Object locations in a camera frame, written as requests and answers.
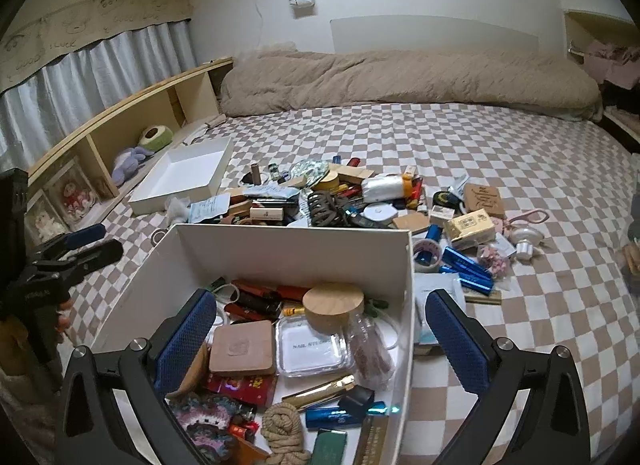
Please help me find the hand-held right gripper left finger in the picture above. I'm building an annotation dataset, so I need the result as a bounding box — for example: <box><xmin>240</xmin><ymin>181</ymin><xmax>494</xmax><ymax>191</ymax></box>
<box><xmin>54</xmin><ymin>289</ymin><xmax>218</xmax><ymax>465</ymax></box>

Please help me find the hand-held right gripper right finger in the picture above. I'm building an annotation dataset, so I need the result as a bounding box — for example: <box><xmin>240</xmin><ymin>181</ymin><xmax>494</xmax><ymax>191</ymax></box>
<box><xmin>424</xmin><ymin>289</ymin><xmax>588</xmax><ymax>465</ymax></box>

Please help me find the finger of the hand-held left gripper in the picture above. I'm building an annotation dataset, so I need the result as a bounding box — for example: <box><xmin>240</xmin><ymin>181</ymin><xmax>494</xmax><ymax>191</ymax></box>
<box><xmin>34</xmin><ymin>224</ymin><xmax>106</xmax><ymax>261</ymax></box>
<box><xmin>31</xmin><ymin>238</ymin><xmax>124</xmax><ymax>286</ymax></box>

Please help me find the dark crochet yarn piece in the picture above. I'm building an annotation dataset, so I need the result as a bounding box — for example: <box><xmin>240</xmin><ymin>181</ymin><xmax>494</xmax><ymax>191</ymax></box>
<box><xmin>167</xmin><ymin>392</ymin><xmax>238</xmax><ymax>461</ymax></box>

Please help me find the pink flower ornament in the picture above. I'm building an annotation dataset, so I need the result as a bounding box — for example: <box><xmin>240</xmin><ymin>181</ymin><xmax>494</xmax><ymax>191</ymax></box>
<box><xmin>477</xmin><ymin>242</ymin><xmax>511</xmax><ymax>276</ymax></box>

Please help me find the white storage box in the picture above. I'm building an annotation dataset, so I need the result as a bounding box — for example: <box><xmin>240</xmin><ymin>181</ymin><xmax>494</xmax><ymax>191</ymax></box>
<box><xmin>90</xmin><ymin>222</ymin><xmax>416</xmax><ymax>465</ymax></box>

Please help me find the dark green rectangular case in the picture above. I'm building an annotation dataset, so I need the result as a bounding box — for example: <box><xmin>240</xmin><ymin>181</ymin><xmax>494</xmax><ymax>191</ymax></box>
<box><xmin>310</xmin><ymin>429</ymin><xmax>348</xmax><ymax>465</ymax></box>

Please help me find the white rabbit doll display case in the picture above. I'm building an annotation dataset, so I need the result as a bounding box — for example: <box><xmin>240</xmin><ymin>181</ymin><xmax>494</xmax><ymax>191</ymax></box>
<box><xmin>24</xmin><ymin>192</ymin><xmax>68</xmax><ymax>246</ymax></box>

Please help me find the red doll display case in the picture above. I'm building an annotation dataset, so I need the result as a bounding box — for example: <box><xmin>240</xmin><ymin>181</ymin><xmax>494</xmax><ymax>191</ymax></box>
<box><xmin>44</xmin><ymin>158</ymin><xmax>101</xmax><ymax>226</ymax></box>

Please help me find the red envelope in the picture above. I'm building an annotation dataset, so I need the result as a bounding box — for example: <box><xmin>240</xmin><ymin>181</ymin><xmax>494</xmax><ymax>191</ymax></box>
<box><xmin>206</xmin><ymin>374</ymin><xmax>278</xmax><ymax>407</ymax></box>

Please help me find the purple plush toy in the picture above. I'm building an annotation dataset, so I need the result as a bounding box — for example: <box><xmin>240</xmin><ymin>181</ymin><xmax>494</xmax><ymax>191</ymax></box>
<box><xmin>111</xmin><ymin>146</ymin><xmax>147</xmax><ymax>183</ymax></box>

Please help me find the crumpled clear plastic wrap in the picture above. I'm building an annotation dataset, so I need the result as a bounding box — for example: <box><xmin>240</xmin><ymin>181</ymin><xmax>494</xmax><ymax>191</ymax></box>
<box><xmin>165</xmin><ymin>196</ymin><xmax>193</xmax><ymax>221</ymax></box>

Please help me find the clear tape roll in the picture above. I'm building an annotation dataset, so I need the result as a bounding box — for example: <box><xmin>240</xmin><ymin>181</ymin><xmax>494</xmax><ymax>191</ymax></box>
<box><xmin>412</xmin><ymin>239</ymin><xmax>443</xmax><ymax>273</ymax></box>

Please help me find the clear square plastic dish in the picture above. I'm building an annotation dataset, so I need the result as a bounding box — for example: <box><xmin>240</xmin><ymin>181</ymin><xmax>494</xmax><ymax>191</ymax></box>
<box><xmin>274</xmin><ymin>317</ymin><xmax>351</xmax><ymax>378</ymax></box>

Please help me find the cream yellow box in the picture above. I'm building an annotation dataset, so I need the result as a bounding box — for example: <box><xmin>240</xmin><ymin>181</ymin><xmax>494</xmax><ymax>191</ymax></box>
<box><xmin>444</xmin><ymin>209</ymin><xmax>496</xmax><ymax>248</ymax></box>

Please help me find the white blue printed packet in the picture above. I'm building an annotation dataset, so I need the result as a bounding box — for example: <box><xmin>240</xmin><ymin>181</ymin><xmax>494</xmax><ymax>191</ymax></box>
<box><xmin>189</xmin><ymin>195</ymin><xmax>231</xmax><ymax>223</ymax></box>

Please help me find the black binder clip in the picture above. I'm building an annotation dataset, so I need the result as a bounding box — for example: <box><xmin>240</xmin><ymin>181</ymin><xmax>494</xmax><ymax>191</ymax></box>
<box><xmin>339</xmin><ymin>387</ymin><xmax>375</xmax><ymax>413</ymax></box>

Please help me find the white shallow tray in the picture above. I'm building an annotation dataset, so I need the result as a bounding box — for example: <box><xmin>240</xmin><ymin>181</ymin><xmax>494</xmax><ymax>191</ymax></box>
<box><xmin>128</xmin><ymin>136</ymin><xmax>233</xmax><ymax>217</ymax></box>

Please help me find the green avocado plush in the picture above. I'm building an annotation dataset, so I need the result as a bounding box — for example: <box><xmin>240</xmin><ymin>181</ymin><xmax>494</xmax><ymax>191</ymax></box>
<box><xmin>138</xmin><ymin>125</ymin><xmax>174</xmax><ymax>152</ymax></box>

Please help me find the white pearl round bottle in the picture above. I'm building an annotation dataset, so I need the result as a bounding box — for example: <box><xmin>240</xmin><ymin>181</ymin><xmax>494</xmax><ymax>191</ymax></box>
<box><xmin>506</xmin><ymin>226</ymin><xmax>543</xmax><ymax>261</ymax></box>

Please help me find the wooden bedside shelf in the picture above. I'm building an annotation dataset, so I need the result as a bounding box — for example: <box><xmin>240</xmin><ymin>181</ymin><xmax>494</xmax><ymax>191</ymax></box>
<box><xmin>27</xmin><ymin>58</ymin><xmax>234</xmax><ymax>246</ymax></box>

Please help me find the black round tin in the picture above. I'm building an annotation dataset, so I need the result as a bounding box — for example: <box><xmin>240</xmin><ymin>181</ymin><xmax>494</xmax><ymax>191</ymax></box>
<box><xmin>432</xmin><ymin>191</ymin><xmax>463</xmax><ymax>211</ymax></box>

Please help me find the shiny gold bar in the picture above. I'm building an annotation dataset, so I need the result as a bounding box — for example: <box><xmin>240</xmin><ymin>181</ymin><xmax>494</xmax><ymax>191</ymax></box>
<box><xmin>281</xmin><ymin>374</ymin><xmax>357</xmax><ymax>408</ymax></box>

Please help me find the engraved brown wooden box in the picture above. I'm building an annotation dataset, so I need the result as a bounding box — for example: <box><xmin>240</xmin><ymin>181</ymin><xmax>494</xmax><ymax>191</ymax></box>
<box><xmin>464</xmin><ymin>184</ymin><xmax>505</xmax><ymax>218</ymax></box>

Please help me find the white round disc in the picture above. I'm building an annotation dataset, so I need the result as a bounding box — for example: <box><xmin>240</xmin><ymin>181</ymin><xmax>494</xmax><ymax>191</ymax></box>
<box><xmin>362</xmin><ymin>202</ymin><xmax>396</xmax><ymax>226</ymax></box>

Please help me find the grey curtain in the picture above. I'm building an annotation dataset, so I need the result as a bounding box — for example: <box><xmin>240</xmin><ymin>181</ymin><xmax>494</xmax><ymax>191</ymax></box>
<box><xmin>0</xmin><ymin>20</ymin><xmax>198</xmax><ymax>171</ymax></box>

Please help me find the silver foil packet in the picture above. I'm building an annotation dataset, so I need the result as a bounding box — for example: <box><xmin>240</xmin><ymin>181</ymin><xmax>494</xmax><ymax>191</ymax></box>
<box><xmin>361</xmin><ymin>174</ymin><xmax>407</xmax><ymax>202</ymax></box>

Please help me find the brown hair claw clip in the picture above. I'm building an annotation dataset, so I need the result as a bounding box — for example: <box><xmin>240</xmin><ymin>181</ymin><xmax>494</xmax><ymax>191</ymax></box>
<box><xmin>305</xmin><ymin>192</ymin><xmax>346</xmax><ymax>228</ymax></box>

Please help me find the light wooden block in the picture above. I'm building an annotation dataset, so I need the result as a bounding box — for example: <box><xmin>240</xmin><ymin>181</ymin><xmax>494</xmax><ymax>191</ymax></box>
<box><xmin>336</xmin><ymin>165</ymin><xmax>376</xmax><ymax>183</ymax></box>

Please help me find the checkered bed sheet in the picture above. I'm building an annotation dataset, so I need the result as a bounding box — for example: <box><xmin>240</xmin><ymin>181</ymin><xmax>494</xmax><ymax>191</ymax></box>
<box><xmin>60</xmin><ymin>102</ymin><xmax>640</xmax><ymax>465</ymax></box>

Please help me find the green floral pouch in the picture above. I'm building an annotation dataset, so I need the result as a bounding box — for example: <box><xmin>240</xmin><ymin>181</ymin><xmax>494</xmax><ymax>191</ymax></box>
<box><xmin>290</xmin><ymin>159</ymin><xmax>328</xmax><ymax>188</ymax></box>

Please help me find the beige printed valance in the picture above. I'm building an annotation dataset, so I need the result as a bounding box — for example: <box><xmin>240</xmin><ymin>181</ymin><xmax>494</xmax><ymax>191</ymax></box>
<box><xmin>0</xmin><ymin>0</ymin><xmax>193</xmax><ymax>93</ymax></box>

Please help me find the beige quilt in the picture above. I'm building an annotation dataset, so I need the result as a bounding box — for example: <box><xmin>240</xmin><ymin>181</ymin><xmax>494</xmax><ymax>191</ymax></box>
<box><xmin>220</xmin><ymin>50</ymin><xmax>603</xmax><ymax>121</ymax></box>

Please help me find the pink clothes pile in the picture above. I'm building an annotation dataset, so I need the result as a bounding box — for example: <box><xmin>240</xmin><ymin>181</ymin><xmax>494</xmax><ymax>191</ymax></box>
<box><xmin>584</xmin><ymin>40</ymin><xmax>640</xmax><ymax>88</ymax></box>

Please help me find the white open wardrobe shelf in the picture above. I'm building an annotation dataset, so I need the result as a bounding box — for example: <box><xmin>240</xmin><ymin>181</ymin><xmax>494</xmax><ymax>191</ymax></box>
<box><xmin>562</xmin><ymin>10</ymin><xmax>640</xmax><ymax>141</ymax></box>

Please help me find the beige rope coil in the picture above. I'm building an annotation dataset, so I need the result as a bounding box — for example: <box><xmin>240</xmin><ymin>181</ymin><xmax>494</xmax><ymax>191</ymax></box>
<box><xmin>261</xmin><ymin>402</ymin><xmax>312</xmax><ymax>465</ymax></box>

